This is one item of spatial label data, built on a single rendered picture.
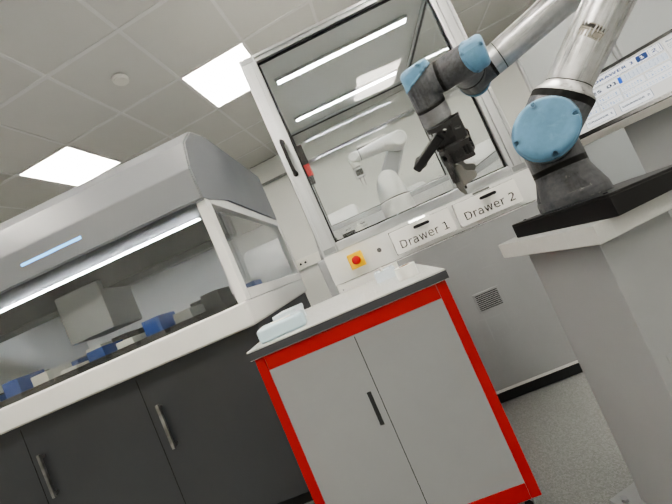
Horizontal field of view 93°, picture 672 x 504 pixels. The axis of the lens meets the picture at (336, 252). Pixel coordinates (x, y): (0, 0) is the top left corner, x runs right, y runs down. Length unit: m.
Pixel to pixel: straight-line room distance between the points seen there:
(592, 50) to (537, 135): 0.16
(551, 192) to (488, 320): 0.86
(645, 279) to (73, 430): 2.10
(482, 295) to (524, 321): 0.22
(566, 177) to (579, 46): 0.26
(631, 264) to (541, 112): 0.37
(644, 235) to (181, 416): 1.68
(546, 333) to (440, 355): 0.84
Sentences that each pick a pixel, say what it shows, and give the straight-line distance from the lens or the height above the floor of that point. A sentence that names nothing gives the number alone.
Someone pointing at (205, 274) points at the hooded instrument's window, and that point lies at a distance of 1.43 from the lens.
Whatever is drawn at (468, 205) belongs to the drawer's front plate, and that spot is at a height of 0.90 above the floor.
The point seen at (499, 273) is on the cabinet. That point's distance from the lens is 1.64.
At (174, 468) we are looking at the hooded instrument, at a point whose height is 0.37.
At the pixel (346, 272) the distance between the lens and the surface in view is 1.52.
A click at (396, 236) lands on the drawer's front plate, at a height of 0.90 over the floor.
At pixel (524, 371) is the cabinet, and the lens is 1.76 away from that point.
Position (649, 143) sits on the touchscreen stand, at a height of 0.83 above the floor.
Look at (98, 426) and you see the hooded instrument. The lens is 1.93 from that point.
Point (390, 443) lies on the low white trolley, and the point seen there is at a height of 0.36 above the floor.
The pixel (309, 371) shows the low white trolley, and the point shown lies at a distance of 1.00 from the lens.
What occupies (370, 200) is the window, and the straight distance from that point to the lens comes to 1.55.
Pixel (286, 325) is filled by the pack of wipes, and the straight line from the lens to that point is 1.00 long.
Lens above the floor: 0.89
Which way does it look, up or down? 2 degrees up
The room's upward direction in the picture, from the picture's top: 24 degrees counter-clockwise
